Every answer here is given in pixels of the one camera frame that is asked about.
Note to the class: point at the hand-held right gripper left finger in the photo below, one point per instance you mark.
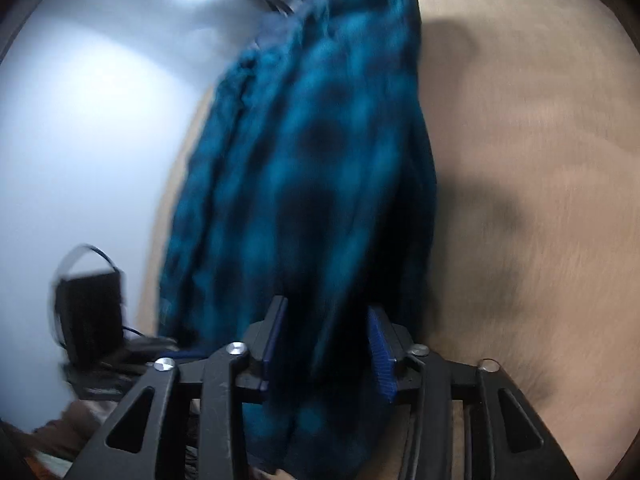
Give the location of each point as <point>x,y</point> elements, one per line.
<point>274,340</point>

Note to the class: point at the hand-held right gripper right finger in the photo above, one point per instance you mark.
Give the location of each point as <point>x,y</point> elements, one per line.
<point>382,355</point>

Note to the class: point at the teal plaid fleece jacket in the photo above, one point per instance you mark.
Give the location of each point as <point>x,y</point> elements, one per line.
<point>300,160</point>

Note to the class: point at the dark flat object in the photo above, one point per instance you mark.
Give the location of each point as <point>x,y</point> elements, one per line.
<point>115,370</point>

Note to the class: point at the brown cloth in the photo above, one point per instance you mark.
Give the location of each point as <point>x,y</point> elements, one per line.
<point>75,425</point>

